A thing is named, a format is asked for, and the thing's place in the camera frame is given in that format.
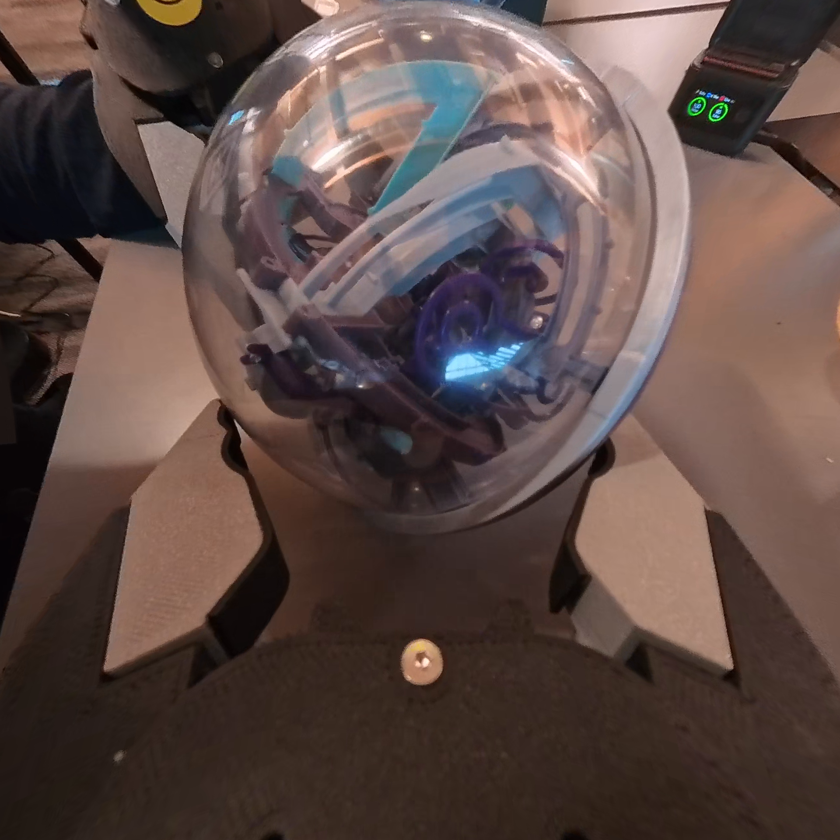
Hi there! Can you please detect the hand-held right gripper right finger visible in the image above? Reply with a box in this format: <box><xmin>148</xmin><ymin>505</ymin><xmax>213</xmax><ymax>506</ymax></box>
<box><xmin>550</xmin><ymin>420</ymin><xmax>736</xmax><ymax>678</ymax></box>

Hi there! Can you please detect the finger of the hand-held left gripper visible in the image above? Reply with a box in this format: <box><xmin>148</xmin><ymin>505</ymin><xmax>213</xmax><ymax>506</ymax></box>
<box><xmin>134</xmin><ymin>120</ymin><xmax>212</xmax><ymax>249</ymax></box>

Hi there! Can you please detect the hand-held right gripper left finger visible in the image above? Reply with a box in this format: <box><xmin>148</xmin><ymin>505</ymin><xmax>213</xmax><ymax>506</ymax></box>
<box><xmin>101</xmin><ymin>398</ymin><xmax>291</xmax><ymax>680</ymax></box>

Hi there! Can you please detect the clear plastic maze ball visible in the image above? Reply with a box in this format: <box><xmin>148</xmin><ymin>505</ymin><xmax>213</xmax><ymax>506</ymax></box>
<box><xmin>180</xmin><ymin>3</ymin><xmax>691</xmax><ymax>536</ymax></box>

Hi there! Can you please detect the person's left forearm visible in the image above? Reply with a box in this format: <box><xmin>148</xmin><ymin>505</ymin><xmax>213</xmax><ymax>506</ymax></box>
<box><xmin>0</xmin><ymin>69</ymin><xmax>165</xmax><ymax>244</ymax></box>

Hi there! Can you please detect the black power bank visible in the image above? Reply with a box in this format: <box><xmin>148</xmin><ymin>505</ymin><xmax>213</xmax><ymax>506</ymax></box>
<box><xmin>668</xmin><ymin>0</ymin><xmax>818</xmax><ymax>157</ymax></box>

